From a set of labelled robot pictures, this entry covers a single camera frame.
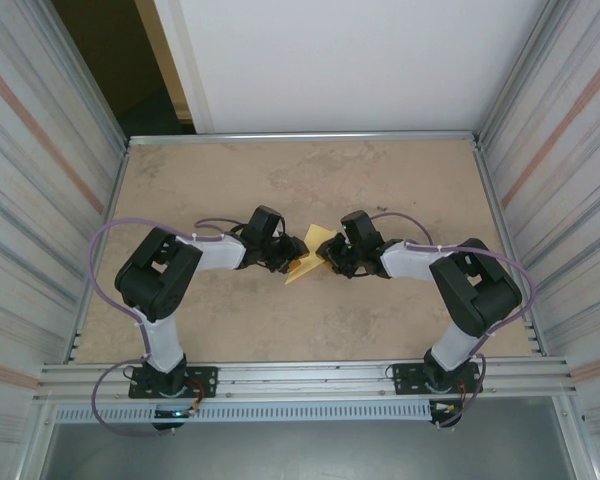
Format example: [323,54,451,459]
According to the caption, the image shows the grey metal lower panel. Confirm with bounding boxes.
[37,397,579,480]

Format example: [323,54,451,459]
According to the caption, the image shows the white door jamb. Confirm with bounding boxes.
[149,0,217,135]

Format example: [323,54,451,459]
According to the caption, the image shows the translucent corrugated side panel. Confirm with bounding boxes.
[479,0,600,480]
[0,0,126,480]

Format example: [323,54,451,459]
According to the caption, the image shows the aluminium table edge rail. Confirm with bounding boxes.
[126,130,481,148]

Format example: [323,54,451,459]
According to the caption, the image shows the long aluminium base rail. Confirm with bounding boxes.
[32,355,579,405]

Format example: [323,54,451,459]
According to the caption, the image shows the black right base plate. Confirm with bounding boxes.
[392,362,481,396]

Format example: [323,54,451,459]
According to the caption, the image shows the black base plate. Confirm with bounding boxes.
[127,366,219,400]
[392,362,481,396]

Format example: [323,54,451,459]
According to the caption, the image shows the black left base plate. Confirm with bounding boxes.
[127,366,219,400]

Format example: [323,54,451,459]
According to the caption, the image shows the white slotted cable duct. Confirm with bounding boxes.
[53,399,434,424]

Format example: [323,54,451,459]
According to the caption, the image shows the red orange base wires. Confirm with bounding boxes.
[447,380,475,417]
[185,380,205,417]

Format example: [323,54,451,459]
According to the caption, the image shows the aluminium table side rail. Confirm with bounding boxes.
[64,142,132,364]
[472,139,547,357]

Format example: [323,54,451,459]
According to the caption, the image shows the aluminium frame upright post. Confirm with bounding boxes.
[476,0,584,144]
[17,0,131,151]

